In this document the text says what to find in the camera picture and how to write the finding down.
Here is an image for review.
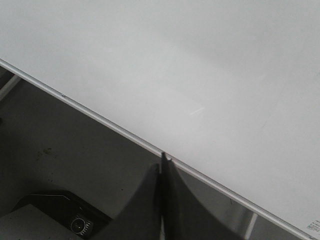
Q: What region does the white whiteboard stand leg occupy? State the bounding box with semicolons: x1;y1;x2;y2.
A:
243;212;258;240

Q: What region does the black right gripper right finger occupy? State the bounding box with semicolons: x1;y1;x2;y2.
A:
161;152;242;240

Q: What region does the black grey robot base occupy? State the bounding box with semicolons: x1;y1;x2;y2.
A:
0;191;112;240

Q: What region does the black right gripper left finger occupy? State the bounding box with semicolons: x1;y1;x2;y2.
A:
94;163;161;240

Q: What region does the white whiteboard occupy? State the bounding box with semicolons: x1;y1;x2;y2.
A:
0;0;320;240

